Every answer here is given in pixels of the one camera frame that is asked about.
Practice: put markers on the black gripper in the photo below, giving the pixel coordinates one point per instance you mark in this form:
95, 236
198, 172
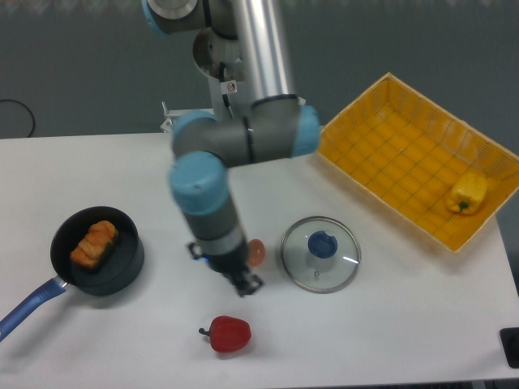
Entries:
233, 266

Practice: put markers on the orange bread loaf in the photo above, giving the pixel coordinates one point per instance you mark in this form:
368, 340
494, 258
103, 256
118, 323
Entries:
94, 248

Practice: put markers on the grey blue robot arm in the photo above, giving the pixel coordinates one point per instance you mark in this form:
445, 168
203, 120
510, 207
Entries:
257, 116

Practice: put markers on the brown egg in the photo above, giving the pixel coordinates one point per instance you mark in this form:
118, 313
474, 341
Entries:
257, 252

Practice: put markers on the red bell pepper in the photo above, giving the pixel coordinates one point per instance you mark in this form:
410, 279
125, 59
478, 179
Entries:
227, 334

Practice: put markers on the glass lid blue knob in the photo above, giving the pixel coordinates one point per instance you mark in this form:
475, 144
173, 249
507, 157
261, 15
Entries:
320, 254

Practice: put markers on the yellow plastic basket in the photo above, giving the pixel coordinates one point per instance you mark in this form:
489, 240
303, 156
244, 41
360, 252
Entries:
408, 152

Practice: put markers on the yellow bell pepper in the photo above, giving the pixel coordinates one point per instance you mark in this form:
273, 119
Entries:
467, 194

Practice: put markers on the black device table edge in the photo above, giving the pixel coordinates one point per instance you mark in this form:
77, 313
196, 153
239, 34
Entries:
509, 341

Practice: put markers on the black pot blue handle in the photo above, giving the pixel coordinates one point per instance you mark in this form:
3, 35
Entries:
119, 270

